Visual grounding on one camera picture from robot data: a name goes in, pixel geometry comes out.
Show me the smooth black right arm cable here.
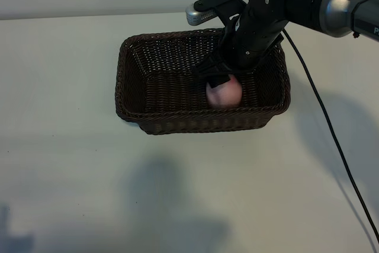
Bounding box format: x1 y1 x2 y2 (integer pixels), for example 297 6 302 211
281 29 379 249

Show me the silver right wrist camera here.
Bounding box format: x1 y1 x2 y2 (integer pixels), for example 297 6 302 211
185 4 221 26

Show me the dark brown wicker basket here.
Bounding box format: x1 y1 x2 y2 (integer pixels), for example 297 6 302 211
114 27 292 135

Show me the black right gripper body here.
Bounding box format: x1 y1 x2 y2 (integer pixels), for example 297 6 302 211
220 5 290 72

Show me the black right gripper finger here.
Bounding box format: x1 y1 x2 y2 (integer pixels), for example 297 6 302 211
208 73 235 90
191 49 235 80

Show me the pink peach with green mark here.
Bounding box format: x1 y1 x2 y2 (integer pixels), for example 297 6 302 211
205 75 243 108

